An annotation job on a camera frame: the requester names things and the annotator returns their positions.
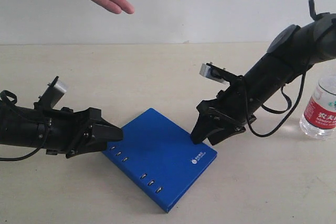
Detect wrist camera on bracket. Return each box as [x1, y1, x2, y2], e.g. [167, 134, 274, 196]
[199, 62, 242, 85]
[34, 76, 68, 109]

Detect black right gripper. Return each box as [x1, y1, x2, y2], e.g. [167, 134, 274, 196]
[190, 81, 255, 145]

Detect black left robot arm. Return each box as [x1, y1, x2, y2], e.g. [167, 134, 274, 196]
[1, 90, 123, 161]

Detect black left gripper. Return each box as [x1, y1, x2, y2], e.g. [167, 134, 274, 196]
[34, 107, 123, 159]

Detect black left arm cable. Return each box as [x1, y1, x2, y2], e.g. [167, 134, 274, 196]
[0, 90, 50, 162]

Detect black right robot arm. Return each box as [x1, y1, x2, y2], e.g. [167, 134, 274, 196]
[190, 13, 335, 145]

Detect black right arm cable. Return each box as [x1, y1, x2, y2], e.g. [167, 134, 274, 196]
[244, 0, 320, 138]

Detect clear water bottle red cap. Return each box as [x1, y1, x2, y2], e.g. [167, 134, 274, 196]
[299, 74, 335, 140]

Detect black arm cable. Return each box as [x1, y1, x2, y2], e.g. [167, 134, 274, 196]
[0, 90, 50, 162]
[244, 0, 320, 138]

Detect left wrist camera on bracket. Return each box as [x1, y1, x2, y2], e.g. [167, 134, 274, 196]
[34, 76, 68, 109]

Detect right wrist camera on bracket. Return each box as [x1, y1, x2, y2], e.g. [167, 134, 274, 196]
[199, 62, 242, 85]

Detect blue ring binder notebook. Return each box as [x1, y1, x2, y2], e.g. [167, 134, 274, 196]
[103, 108, 217, 212]

